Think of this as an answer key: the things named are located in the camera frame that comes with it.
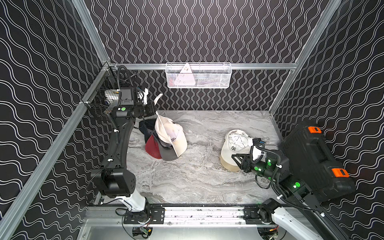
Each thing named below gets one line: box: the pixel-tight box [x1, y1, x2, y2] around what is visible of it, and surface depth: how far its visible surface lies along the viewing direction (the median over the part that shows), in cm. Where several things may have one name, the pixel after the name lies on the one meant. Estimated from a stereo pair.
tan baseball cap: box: [220, 131, 250, 171], surface depth 99 cm
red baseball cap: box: [145, 134, 162, 159], surface depth 94 cm
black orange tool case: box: [280, 124, 356, 202], surface depth 70 cm
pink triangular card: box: [174, 63, 196, 86], surface depth 92 cm
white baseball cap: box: [221, 129, 253, 164], surface depth 100 cm
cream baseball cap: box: [154, 113, 188, 158], surface depth 97 cm
